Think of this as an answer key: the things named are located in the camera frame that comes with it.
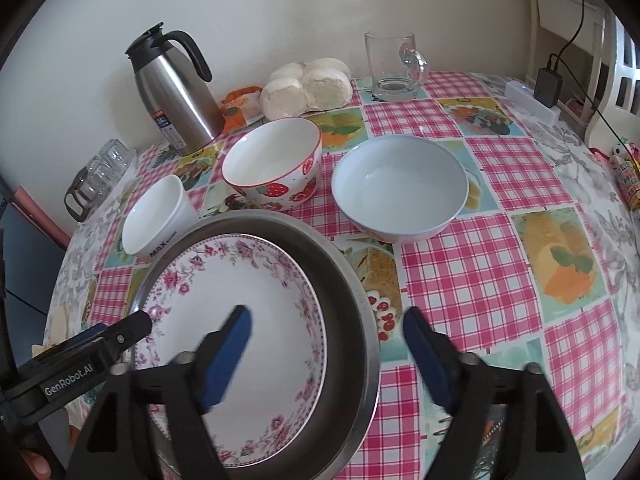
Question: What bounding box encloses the stainless steel basin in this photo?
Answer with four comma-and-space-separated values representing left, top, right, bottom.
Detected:
127, 210, 381, 480

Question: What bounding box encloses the small glass cup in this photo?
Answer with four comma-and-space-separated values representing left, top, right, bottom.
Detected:
90, 157, 119, 188
102, 139, 137, 172

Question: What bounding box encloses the black charger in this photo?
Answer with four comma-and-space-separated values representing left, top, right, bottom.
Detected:
534, 53, 565, 108

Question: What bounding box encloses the dark blue cabinet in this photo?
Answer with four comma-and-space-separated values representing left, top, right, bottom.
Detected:
0, 170, 51, 316

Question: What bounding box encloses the black cable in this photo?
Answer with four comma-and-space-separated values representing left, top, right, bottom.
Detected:
550, 0, 603, 61

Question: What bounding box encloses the round pink floral plate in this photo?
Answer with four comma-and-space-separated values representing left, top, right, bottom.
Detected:
135, 235, 328, 466

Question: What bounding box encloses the colourful patterned tube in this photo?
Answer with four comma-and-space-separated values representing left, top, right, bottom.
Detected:
612, 145, 640, 211

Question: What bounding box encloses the stainless steel thermos jug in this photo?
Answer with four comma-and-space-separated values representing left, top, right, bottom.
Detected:
125, 22, 226, 157

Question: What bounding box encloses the strawberry print bowl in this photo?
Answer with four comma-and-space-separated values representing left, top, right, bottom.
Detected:
221, 117, 322, 209

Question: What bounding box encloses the white power strip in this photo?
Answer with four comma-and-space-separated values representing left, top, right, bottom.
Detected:
505, 79, 561, 126

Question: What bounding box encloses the clear glass mug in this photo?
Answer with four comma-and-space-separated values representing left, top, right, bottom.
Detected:
364, 31, 430, 102

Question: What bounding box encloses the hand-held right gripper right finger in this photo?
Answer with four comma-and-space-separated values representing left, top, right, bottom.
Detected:
403, 306, 586, 480

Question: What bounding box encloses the glass teapot with black handle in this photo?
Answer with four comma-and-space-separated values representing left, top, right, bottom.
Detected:
64, 165, 102, 223

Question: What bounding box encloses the white furniture frame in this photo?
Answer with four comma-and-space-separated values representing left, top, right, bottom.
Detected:
527, 0, 640, 146

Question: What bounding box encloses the pale blue bowl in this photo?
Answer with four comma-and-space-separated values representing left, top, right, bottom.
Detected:
331, 136, 469, 243

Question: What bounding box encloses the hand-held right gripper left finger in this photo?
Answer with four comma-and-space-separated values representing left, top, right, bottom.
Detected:
65, 304, 252, 480

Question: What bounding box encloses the pink checked tablecloth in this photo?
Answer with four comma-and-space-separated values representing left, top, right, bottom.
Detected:
45, 70, 640, 480

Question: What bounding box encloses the white square bowl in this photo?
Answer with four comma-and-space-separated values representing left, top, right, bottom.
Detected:
122, 175, 201, 262

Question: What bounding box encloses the bag of steamed buns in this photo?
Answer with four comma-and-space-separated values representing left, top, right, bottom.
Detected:
260, 57, 352, 120

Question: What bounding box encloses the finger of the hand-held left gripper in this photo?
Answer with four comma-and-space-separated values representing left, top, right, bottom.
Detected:
32, 324, 108, 361
102, 310, 153, 361

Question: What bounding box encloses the orange snack packet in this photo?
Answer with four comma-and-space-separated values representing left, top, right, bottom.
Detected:
220, 86, 264, 131

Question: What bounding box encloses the person's left hand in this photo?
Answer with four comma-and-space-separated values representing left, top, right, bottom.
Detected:
21, 450, 53, 480

